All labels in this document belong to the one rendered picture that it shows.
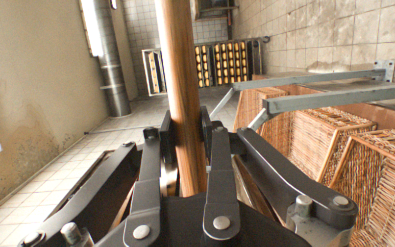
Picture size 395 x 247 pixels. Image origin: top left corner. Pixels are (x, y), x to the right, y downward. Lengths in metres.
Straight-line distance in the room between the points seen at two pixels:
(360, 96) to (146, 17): 5.00
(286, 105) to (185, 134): 0.51
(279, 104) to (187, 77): 0.50
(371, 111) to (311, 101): 0.23
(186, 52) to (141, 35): 5.18
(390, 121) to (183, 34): 0.73
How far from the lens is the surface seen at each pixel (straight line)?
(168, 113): 0.21
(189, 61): 0.18
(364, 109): 0.87
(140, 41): 5.34
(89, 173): 1.78
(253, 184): 1.27
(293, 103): 0.67
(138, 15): 5.43
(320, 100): 0.72
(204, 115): 0.19
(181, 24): 0.18
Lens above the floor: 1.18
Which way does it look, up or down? 1 degrees down
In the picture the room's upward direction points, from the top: 97 degrees counter-clockwise
